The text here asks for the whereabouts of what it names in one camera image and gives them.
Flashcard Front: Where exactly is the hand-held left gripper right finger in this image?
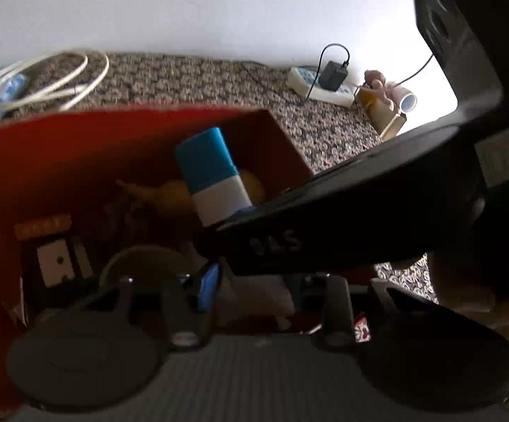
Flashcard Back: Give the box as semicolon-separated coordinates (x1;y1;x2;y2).
281;273;418;349

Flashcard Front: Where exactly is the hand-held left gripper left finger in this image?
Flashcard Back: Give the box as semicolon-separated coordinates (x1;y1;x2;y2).
39;264;223;349

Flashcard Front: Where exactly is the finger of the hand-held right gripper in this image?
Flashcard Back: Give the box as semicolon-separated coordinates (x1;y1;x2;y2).
194;175;326;277

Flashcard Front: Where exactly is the translucent plastic container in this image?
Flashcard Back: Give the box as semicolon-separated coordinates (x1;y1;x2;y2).
98;246;296;331

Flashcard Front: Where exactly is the blue and white box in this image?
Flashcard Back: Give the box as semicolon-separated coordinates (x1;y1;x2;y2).
174;127;255;229

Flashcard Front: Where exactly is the yellow toy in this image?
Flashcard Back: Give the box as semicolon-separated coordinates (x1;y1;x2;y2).
116;169;266;217

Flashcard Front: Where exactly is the red cardboard box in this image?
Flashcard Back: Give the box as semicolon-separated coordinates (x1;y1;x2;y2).
0;108;314;409

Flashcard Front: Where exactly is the person's right hand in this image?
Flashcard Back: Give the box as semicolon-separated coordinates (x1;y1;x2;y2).
428;252;509;328

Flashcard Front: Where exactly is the pink doll figure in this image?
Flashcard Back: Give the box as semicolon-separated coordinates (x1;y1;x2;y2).
364;69;419;113

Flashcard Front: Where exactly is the black power adapter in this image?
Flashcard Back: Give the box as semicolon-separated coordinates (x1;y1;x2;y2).
318;43;351;93

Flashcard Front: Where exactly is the black and white box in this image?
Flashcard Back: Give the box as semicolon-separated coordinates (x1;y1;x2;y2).
21;235;95;291

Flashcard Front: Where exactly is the white power strip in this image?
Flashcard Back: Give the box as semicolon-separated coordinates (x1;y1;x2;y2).
287;66;356;108

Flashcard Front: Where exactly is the small orange box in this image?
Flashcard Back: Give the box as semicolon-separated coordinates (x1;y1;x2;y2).
14;215;73;242

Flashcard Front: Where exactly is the floral printed bedsheet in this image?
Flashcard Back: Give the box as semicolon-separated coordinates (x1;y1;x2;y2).
13;50;440;304

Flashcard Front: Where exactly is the blue and white patterned bag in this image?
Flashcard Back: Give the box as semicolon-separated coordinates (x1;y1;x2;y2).
0;75;29;128

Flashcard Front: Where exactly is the black cable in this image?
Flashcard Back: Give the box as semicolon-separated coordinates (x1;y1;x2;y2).
393;53;435;86

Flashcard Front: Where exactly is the white coiled cable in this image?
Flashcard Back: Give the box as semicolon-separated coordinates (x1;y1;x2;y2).
0;50;110;113

